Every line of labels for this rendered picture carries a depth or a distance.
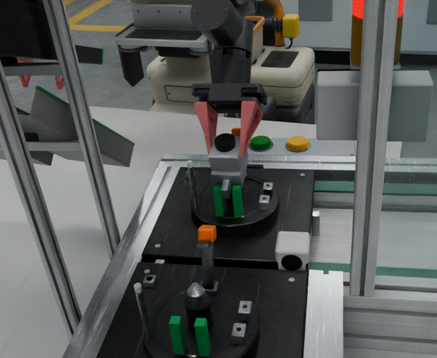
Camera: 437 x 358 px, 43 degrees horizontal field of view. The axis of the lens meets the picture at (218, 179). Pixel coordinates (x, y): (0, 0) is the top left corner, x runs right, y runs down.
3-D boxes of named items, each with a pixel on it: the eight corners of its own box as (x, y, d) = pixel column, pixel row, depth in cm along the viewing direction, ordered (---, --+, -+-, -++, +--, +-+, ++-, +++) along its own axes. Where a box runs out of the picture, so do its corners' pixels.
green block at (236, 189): (235, 212, 84) (232, 185, 81) (243, 212, 84) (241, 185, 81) (234, 217, 83) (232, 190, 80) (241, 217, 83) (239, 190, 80)
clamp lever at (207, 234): (202, 281, 71) (201, 224, 70) (217, 282, 71) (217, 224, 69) (195, 292, 68) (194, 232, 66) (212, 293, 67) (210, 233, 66)
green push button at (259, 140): (251, 143, 108) (251, 134, 107) (272, 143, 108) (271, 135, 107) (249, 154, 105) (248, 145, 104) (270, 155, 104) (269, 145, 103)
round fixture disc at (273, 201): (201, 182, 95) (200, 172, 94) (283, 184, 93) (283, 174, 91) (182, 234, 84) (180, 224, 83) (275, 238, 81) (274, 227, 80)
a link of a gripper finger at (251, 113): (253, 153, 76) (256, 87, 78) (202, 152, 78) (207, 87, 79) (261, 161, 83) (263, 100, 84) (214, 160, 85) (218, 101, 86)
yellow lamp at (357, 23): (349, 51, 62) (351, 6, 59) (397, 50, 61) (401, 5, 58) (350, 69, 57) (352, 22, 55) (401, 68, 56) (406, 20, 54)
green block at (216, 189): (217, 212, 84) (214, 185, 82) (224, 212, 84) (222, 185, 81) (215, 217, 83) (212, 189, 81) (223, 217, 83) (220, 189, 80)
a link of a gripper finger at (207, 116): (239, 153, 77) (243, 87, 78) (189, 151, 78) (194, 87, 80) (248, 161, 83) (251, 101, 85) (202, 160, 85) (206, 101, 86)
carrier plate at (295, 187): (181, 175, 101) (179, 165, 100) (315, 178, 97) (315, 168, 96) (143, 264, 82) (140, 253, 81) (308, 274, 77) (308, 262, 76)
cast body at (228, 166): (221, 156, 87) (213, 123, 82) (249, 157, 86) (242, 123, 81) (211, 198, 82) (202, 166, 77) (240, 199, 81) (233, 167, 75)
